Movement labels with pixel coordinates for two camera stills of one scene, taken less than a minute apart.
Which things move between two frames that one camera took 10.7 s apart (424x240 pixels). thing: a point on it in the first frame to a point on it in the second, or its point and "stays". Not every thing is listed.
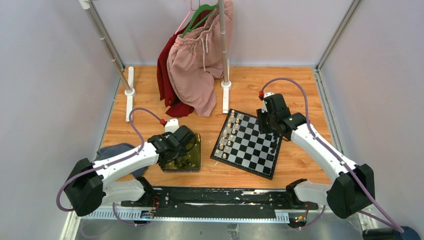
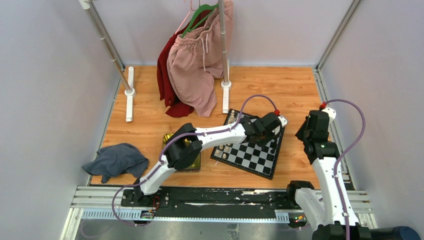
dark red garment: x=177 y=108 stays
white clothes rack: x=127 y=72 stays
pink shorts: x=195 y=61 stays
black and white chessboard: x=240 y=144 stays
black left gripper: x=183 y=149 to x=261 y=142
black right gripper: x=264 y=129 to x=300 y=134
